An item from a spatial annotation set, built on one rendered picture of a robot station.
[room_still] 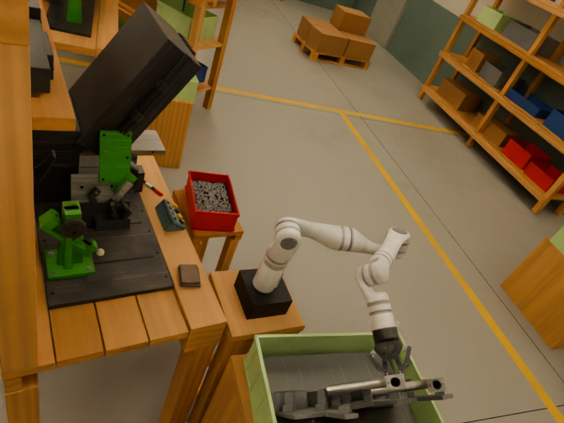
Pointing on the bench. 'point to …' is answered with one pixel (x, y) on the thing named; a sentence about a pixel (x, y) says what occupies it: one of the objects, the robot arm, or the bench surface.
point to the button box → (169, 217)
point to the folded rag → (189, 275)
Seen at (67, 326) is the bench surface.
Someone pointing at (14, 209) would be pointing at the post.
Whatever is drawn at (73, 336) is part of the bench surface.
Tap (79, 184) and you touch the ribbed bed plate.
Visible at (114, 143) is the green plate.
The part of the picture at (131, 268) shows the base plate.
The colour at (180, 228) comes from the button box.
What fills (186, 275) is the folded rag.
